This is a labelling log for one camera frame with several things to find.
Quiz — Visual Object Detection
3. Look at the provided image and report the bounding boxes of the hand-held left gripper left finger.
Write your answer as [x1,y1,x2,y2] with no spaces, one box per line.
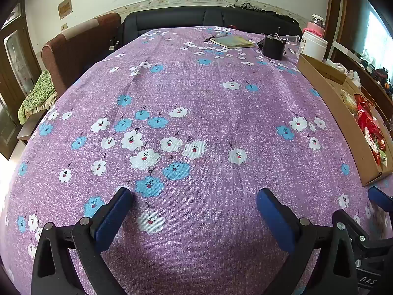
[31,187,134,295]

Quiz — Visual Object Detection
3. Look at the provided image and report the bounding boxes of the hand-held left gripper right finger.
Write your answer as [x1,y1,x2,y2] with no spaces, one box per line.
[256,188,358,295]

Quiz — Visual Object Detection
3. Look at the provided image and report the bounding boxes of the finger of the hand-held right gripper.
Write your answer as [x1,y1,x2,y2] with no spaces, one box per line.
[367,186,393,214]
[336,209,393,254]

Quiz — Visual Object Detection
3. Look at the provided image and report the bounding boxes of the pile of snack packets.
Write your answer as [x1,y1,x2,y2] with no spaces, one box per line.
[341,89,393,173]

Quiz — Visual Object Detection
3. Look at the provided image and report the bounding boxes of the cardboard box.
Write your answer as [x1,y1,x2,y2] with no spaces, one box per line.
[297,54,393,187]

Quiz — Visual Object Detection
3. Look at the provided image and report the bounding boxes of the windowsill clutter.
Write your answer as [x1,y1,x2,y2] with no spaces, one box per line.
[368,68,393,94]

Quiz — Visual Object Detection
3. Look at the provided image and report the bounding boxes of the wooden stool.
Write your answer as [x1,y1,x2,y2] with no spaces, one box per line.
[17,109,46,145]

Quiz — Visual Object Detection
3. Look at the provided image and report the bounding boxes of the white cloth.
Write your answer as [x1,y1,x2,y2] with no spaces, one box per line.
[327,61,361,87]

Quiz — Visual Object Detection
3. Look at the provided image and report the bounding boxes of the purple floral tablecloth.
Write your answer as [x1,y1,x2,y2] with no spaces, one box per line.
[0,25,393,295]

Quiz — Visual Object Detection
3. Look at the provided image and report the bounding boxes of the green patterned blanket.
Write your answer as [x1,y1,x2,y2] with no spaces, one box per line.
[18,70,57,125]

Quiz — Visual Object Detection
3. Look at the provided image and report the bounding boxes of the white plastic jar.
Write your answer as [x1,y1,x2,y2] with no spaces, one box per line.
[299,31,328,62]

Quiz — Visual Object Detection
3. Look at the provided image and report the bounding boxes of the black jar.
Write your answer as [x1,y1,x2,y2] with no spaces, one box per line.
[262,35,286,60]

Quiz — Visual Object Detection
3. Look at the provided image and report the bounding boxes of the window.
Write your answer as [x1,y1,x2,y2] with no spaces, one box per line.
[347,0,393,74]

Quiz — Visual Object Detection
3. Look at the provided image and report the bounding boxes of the brown armchair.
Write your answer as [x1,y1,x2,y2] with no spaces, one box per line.
[41,12,122,97]

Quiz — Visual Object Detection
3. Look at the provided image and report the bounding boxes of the clear plastic cup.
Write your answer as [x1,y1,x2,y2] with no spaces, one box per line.
[281,34,303,57]

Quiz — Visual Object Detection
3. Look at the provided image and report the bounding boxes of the wooden glazed door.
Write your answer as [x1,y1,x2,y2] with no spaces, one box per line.
[0,3,42,160]

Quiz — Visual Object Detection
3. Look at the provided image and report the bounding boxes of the yellow-green notebook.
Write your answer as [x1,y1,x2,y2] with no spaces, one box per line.
[210,35,256,49]

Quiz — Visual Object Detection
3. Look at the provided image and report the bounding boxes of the pink sleeved bottle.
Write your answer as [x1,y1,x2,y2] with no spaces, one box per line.
[302,14,326,36]

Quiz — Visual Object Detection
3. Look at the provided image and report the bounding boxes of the black pen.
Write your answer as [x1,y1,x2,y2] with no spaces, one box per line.
[204,32,231,42]

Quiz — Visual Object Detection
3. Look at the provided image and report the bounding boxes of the dark clothes on sofa back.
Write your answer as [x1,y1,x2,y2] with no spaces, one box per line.
[227,2,295,22]

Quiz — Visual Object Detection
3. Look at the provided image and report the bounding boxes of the black leather sofa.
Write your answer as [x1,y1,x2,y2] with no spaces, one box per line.
[123,6,303,45]

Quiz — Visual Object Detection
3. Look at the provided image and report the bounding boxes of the small wall plaque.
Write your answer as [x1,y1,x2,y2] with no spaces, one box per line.
[58,0,72,19]

